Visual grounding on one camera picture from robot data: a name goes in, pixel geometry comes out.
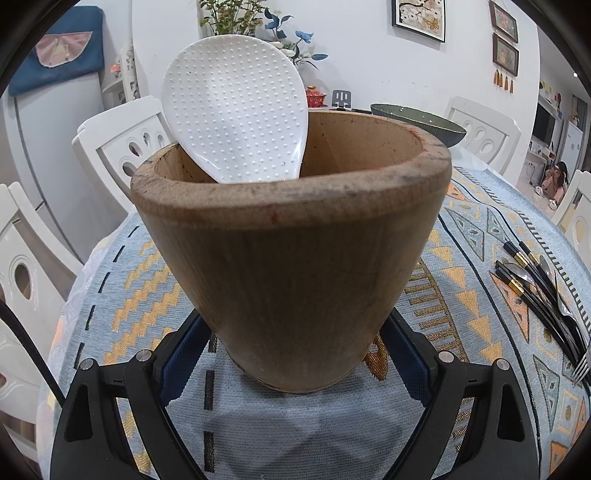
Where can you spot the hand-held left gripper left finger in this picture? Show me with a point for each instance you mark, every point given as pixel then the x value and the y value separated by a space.
pixel 184 364

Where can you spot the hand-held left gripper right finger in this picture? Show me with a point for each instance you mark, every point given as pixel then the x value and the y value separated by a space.
pixel 411 364

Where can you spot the black chopstick gold band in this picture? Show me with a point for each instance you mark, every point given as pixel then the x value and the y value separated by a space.
pixel 524 251
pixel 510 250
pixel 531 304
pixel 512 286

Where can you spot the wooden utensil holder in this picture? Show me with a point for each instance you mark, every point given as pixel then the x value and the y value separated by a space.
pixel 295 277

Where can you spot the white dotted rice paddle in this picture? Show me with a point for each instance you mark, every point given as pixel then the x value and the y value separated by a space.
pixel 231 106

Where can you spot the patterned blue tablecloth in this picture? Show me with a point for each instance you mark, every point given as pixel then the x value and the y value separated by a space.
pixel 295 429

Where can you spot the white dining chair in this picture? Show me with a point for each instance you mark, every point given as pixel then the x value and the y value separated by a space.
pixel 575 217
pixel 27 258
pixel 111 138
pixel 498 124

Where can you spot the white refrigerator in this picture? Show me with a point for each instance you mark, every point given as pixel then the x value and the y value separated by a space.
pixel 60 161

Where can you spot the dark green bowl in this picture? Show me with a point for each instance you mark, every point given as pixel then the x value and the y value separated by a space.
pixel 438 127

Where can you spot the grey metal stand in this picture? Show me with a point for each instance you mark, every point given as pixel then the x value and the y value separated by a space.
pixel 341 99

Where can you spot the television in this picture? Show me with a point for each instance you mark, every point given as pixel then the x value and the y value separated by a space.
pixel 544 121

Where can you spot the red lidded teacup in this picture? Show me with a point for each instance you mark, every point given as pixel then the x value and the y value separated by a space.
pixel 315 98

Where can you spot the orange hanging tassels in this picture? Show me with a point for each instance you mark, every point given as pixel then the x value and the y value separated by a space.
pixel 504 81

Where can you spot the small framed picture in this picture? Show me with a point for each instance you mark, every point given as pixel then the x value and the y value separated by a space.
pixel 503 21
pixel 505 54

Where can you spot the blue cloth cover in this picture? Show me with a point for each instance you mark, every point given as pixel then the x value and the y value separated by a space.
pixel 27 69

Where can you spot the blue and white flower bouquet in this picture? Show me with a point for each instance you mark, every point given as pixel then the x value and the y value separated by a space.
pixel 302 37

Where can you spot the large framed picture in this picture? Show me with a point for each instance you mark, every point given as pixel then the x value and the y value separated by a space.
pixel 418 18

